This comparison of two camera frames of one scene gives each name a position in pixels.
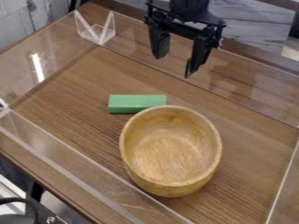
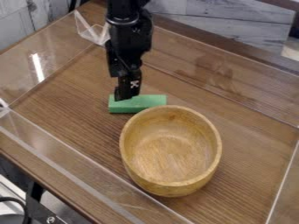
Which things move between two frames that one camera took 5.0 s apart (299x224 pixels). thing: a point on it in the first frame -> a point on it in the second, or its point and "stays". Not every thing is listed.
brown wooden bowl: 169,145 stays
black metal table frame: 37,213 stays
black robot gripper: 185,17 -> 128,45
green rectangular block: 125,103 stays
